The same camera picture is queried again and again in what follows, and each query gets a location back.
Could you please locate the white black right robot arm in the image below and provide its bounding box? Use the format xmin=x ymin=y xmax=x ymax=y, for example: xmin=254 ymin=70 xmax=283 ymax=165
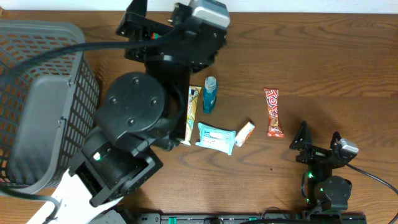
xmin=289 ymin=121 xmax=359 ymax=213

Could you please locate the brown Top chocolate bar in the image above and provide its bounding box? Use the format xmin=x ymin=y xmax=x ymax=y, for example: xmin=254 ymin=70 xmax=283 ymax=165
xmin=264 ymin=88 xmax=285 ymax=138

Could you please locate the grey plastic mesh basket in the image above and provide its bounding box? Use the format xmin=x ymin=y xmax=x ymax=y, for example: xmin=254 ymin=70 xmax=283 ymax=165
xmin=1 ymin=19 xmax=100 ymax=194

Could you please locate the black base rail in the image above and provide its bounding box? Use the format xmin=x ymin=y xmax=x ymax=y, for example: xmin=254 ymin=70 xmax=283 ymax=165
xmin=93 ymin=212 xmax=368 ymax=224

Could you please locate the light blue wet wipes pack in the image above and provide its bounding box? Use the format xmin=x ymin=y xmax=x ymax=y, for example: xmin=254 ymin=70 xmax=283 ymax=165
xmin=195 ymin=123 xmax=236 ymax=156

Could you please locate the small orange white tissue pack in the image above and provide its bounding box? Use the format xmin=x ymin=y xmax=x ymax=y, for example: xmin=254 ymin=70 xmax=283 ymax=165
xmin=234 ymin=121 xmax=255 ymax=147

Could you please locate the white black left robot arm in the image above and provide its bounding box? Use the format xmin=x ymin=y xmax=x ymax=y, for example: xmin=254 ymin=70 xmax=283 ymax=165
xmin=30 ymin=0 xmax=230 ymax=223

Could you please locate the blue mouthwash bottle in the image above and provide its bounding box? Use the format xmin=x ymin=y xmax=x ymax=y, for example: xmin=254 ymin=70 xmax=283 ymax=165
xmin=203 ymin=77 xmax=218 ymax=114

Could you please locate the yellow chips snack bag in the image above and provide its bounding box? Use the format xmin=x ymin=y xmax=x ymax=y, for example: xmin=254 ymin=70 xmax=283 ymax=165
xmin=181 ymin=86 xmax=201 ymax=146

